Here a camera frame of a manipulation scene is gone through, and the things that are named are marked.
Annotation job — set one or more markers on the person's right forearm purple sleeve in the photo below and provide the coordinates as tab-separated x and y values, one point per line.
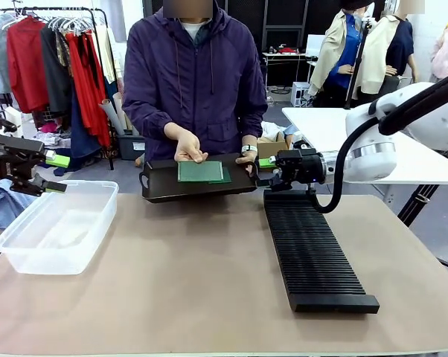
146	115

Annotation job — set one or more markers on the red shirt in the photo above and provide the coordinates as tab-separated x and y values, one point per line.
27	67

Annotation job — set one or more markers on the navy blue garment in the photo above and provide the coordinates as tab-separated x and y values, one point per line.
82	134

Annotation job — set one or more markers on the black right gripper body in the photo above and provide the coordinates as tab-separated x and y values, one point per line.
302	167

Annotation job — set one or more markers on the black tray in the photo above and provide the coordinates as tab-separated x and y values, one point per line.
194	189

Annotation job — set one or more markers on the black tripod pole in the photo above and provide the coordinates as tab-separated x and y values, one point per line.
358	67

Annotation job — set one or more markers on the black slotted PCB rack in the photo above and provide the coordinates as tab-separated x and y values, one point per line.
313	253

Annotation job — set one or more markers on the mannequin cream jacket navy shirt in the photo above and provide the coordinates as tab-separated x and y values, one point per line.
399	48

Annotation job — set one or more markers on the white paper roll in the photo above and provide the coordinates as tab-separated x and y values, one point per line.
110	115

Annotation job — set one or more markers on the black clothes rack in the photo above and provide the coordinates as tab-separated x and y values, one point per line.
75	8

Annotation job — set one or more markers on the white table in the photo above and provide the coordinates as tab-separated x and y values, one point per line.
320	126

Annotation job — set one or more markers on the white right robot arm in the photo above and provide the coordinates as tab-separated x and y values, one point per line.
373	163

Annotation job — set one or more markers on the person's left forearm purple sleeve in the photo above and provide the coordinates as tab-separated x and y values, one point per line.
255	126

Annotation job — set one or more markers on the white crate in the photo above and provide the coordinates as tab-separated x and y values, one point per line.
300	93

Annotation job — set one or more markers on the cardboard box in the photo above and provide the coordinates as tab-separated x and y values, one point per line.
272	147

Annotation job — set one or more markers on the grey storage bin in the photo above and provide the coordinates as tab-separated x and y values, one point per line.
131	147

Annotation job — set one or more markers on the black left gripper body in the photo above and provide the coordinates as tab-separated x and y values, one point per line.
12	160

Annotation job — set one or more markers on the blue cloth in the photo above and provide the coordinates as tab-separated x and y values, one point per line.
4	204

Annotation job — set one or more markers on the mannequin beige jacket blue shirt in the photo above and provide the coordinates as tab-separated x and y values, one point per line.
332	44

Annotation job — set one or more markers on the person's left hand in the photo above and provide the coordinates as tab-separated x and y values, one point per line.
250	158

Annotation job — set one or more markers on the cream garment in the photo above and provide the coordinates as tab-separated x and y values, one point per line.
106	56

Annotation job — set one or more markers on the person's right hand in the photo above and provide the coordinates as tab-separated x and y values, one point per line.
188	147

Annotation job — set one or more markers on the red dress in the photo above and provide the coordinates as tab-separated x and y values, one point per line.
88	96

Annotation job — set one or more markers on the beige paper roll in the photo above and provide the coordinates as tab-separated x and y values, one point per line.
120	108

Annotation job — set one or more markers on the white background desk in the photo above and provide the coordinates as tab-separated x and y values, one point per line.
283	55

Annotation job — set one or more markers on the person in purple jacket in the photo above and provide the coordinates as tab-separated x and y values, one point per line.
194	74

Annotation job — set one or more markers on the white monitor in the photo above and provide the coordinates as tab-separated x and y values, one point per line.
315	44

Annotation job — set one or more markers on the dark grey jacket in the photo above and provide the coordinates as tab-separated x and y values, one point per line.
56	85

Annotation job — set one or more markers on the clear plastic box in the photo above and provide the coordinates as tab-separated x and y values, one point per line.
60	238

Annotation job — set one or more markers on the green PCB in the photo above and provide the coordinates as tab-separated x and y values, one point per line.
201	173
227	177

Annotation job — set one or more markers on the white wristband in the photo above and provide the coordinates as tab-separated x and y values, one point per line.
249	148

